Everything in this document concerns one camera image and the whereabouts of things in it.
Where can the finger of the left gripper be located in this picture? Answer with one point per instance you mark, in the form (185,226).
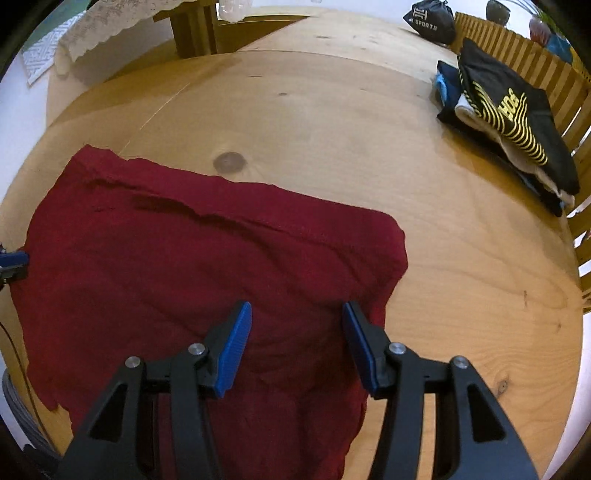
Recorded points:
(13,266)

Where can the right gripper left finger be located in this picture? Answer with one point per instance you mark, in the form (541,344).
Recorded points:
(119,437)

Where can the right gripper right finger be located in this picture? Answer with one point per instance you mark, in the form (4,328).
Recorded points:
(474,438)

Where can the dark red garment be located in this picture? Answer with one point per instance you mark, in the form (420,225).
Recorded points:
(128,257)

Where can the white lace tablecloth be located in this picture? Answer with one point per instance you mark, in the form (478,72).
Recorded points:
(106,19)

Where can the black yellow folded shirt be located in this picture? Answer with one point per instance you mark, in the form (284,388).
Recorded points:
(519,112)

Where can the white folded garment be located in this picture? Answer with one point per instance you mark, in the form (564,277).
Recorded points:
(468,115)

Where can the blue folded garment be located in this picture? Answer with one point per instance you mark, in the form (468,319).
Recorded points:
(448,84)

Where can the dark ceramic vase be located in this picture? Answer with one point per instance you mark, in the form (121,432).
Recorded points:
(497,12)

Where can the black drawstring sports bag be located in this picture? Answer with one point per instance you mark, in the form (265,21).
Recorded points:
(433,20)

